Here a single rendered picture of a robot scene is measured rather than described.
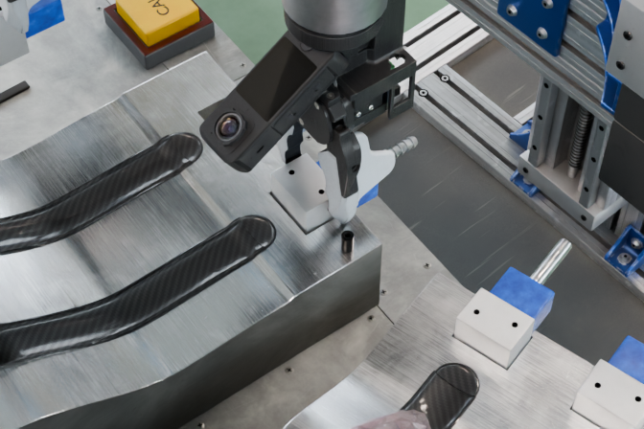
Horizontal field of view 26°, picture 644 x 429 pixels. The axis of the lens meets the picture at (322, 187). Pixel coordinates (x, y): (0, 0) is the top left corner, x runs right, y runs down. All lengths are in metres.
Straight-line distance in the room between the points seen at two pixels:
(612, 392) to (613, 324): 0.85
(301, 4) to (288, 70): 0.06
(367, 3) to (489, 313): 0.28
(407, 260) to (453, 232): 0.76
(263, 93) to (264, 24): 1.53
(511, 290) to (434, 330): 0.07
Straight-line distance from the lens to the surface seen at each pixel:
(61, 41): 1.40
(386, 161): 1.10
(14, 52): 1.24
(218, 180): 1.16
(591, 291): 1.94
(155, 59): 1.36
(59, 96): 1.36
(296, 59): 0.99
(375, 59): 1.03
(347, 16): 0.95
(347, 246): 1.10
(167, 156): 1.19
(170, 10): 1.37
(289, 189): 1.11
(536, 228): 1.99
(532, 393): 1.10
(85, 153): 1.20
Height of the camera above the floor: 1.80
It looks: 52 degrees down
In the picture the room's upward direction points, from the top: straight up
